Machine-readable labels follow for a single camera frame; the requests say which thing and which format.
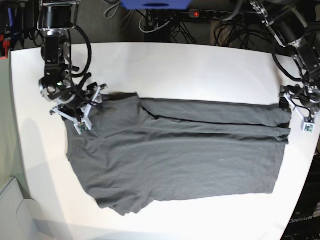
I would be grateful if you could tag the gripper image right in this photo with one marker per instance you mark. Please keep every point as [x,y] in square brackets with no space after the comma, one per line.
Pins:
[304,99]

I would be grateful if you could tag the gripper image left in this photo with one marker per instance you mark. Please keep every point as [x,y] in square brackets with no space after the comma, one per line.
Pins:
[72,102]

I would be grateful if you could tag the dark grey t-shirt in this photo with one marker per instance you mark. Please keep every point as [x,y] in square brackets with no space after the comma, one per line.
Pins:
[142,150]

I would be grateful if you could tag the red clamp at table corner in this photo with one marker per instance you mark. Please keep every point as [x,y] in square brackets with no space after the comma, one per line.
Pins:
[5,45]

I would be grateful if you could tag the blue box at top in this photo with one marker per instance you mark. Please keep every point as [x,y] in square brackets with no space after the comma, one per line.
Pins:
[156,4]

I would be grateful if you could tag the black power strip red light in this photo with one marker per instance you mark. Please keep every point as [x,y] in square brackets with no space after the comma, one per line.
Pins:
[209,15]

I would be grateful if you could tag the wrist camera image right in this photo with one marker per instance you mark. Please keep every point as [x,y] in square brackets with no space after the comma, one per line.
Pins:
[307,126]

